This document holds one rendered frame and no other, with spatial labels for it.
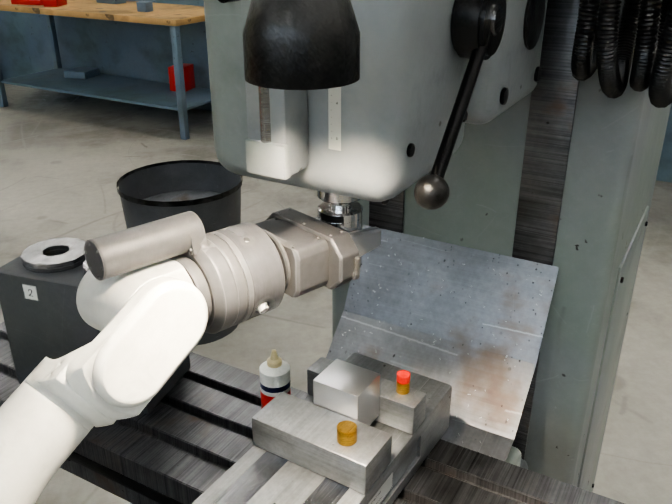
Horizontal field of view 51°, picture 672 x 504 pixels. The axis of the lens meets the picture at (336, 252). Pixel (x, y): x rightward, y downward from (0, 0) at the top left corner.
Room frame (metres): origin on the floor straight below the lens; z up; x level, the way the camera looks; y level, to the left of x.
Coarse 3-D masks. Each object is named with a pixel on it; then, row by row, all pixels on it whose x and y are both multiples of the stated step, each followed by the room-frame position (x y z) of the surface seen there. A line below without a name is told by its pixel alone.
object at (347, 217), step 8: (320, 208) 0.67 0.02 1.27; (328, 208) 0.67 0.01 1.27; (352, 208) 0.67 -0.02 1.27; (360, 208) 0.67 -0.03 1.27; (320, 216) 0.67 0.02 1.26; (328, 216) 0.66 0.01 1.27; (336, 216) 0.66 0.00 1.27; (344, 216) 0.66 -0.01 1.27; (352, 216) 0.66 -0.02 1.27; (360, 216) 0.67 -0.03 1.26
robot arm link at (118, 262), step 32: (160, 224) 0.55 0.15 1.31; (192, 224) 0.56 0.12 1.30; (96, 256) 0.51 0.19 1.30; (128, 256) 0.51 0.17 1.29; (160, 256) 0.53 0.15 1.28; (192, 256) 0.55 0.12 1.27; (224, 256) 0.55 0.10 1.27; (96, 288) 0.53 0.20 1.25; (128, 288) 0.50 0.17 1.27; (224, 288) 0.53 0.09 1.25; (96, 320) 0.52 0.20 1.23; (224, 320) 0.53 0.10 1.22
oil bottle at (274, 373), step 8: (272, 352) 0.78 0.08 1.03; (272, 360) 0.78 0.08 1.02; (280, 360) 0.78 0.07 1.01; (264, 368) 0.77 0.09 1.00; (272, 368) 0.77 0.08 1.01; (280, 368) 0.77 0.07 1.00; (288, 368) 0.78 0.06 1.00; (264, 376) 0.77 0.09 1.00; (272, 376) 0.76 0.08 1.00; (280, 376) 0.76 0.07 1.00; (288, 376) 0.77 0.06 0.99; (264, 384) 0.77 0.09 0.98; (272, 384) 0.76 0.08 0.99; (280, 384) 0.76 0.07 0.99; (288, 384) 0.77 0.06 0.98; (264, 392) 0.77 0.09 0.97; (272, 392) 0.76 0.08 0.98; (288, 392) 0.77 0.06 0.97; (264, 400) 0.77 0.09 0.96
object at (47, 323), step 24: (48, 240) 0.93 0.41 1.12; (72, 240) 0.93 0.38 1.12; (24, 264) 0.87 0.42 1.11; (48, 264) 0.85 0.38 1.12; (72, 264) 0.86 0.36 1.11; (0, 288) 0.85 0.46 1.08; (24, 288) 0.84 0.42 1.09; (48, 288) 0.83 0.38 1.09; (72, 288) 0.81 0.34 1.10; (24, 312) 0.84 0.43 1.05; (48, 312) 0.83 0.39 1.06; (72, 312) 0.82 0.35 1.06; (24, 336) 0.85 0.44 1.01; (48, 336) 0.83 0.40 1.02; (72, 336) 0.82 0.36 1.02; (96, 336) 0.81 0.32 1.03; (24, 360) 0.85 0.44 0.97; (168, 384) 0.84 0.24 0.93; (144, 408) 0.79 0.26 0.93
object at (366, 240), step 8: (352, 232) 0.66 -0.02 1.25; (360, 232) 0.66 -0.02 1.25; (368, 232) 0.67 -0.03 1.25; (376, 232) 0.67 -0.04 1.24; (360, 240) 0.66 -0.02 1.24; (368, 240) 0.66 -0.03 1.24; (376, 240) 0.67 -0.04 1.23; (360, 248) 0.66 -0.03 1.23; (368, 248) 0.66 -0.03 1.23; (360, 256) 0.66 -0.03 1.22
